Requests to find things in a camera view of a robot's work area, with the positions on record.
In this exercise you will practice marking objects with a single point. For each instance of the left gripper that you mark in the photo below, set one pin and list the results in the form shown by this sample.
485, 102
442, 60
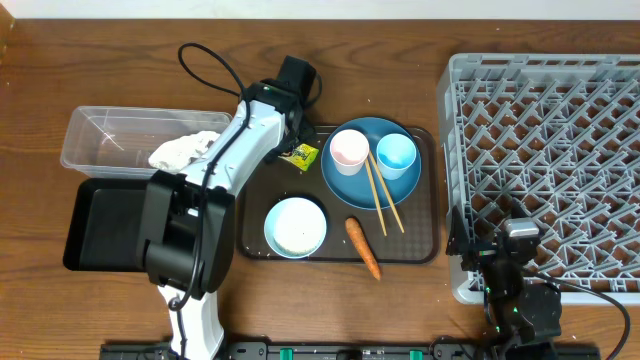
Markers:
309, 129

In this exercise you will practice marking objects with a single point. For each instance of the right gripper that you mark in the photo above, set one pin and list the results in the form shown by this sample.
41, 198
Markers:
460, 243

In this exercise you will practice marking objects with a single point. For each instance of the foil and green wrapper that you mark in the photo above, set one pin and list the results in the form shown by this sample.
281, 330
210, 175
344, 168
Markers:
301, 157

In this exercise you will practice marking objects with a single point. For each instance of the white tissue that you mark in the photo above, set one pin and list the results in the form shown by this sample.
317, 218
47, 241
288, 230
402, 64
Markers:
175, 155

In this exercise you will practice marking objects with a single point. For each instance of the orange carrot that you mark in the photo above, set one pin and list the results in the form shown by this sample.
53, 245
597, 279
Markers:
356, 235

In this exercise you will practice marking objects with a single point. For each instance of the light blue bowl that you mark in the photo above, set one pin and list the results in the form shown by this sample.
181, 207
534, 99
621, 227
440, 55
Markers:
295, 227

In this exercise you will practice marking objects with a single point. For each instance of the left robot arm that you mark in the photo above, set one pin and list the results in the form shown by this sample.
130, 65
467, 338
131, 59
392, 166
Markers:
207, 189

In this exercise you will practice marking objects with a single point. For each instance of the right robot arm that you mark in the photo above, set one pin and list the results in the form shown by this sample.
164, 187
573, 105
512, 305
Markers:
523, 315

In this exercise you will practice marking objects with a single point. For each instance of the grey dishwasher rack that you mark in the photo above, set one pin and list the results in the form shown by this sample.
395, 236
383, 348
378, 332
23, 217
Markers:
558, 135

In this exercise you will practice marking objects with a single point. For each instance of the brown serving tray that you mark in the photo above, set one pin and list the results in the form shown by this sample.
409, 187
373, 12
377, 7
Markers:
276, 181

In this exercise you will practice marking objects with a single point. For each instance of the pink cup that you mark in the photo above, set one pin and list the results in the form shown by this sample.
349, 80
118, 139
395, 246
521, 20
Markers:
349, 149

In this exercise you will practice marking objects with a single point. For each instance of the left wooden chopstick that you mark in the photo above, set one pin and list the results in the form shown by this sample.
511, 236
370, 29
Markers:
375, 197

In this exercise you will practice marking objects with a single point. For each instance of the wooden chopstick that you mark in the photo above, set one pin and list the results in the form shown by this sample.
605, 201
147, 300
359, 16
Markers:
375, 197
387, 193

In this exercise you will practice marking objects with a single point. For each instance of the right wooden chopstick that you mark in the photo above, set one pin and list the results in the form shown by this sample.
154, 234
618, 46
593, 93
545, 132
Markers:
387, 193

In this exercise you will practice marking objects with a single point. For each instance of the light blue cup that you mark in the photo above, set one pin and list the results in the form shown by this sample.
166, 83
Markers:
395, 154

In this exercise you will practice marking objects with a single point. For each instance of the dark blue plate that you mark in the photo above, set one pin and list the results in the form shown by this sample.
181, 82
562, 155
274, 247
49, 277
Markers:
355, 190

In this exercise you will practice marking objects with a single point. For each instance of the clear plastic bin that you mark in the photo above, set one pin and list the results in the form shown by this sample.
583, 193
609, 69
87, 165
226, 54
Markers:
116, 142

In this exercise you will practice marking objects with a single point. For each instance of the black plastic tray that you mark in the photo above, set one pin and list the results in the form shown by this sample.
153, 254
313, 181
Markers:
104, 230

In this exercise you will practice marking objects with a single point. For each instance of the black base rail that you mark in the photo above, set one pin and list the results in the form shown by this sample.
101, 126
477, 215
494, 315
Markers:
441, 349

